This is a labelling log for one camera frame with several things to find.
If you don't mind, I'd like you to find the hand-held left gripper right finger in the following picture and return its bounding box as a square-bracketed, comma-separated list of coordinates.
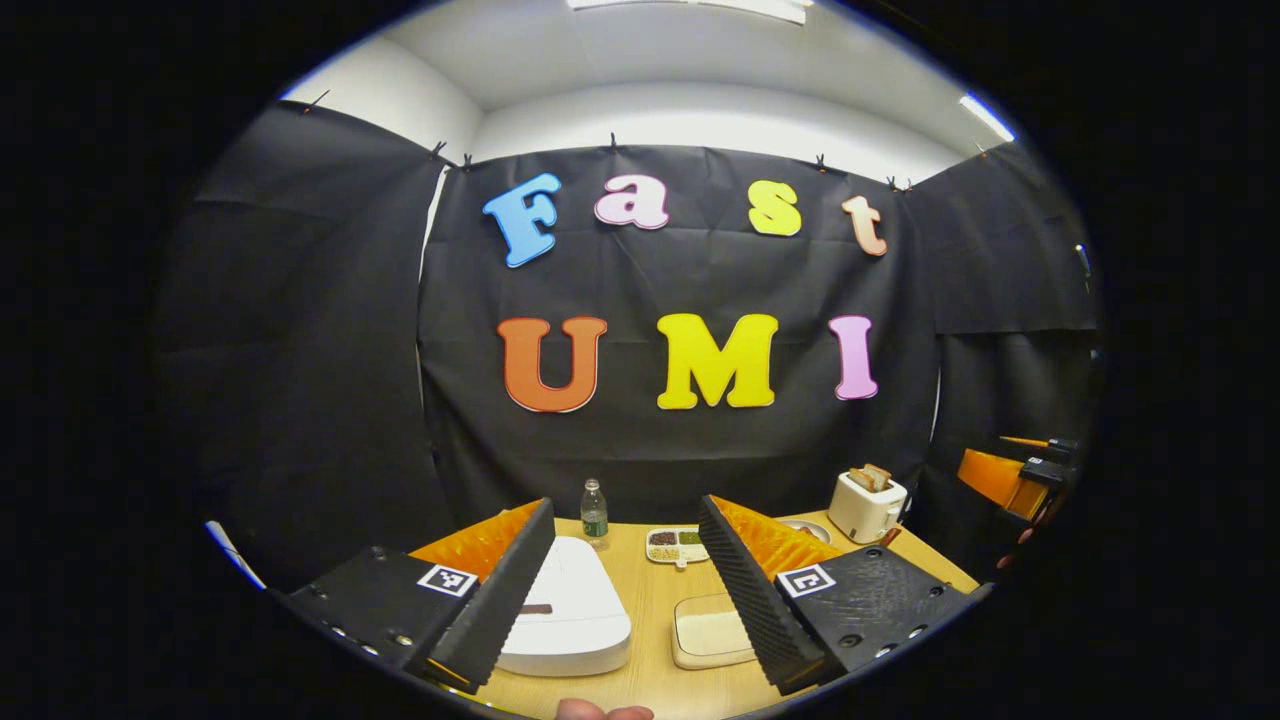
[697, 493, 988, 697]

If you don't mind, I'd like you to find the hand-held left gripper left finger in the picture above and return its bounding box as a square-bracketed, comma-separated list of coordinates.
[268, 498, 558, 694]

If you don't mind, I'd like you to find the white rice cooker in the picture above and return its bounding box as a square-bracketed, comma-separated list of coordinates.
[495, 536, 633, 677]

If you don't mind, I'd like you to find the white divided seasoning tray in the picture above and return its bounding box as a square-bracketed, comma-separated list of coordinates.
[645, 527, 712, 570]

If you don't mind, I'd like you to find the clear plastic water bottle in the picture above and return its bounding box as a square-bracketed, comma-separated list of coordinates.
[581, 478, 610, 550]

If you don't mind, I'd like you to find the white toaster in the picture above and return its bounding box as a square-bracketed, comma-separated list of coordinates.
[828, 470, 909, 544]

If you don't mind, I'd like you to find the black backdrop cloth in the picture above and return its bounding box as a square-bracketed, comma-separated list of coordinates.
[155, 100, 1101, 591]

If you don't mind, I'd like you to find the small ceiling light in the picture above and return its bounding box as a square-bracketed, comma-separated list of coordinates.
[960, 92, 1017, 144]

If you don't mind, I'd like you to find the long ceiling light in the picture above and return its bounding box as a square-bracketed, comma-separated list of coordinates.
[567, 0, 809, 26]

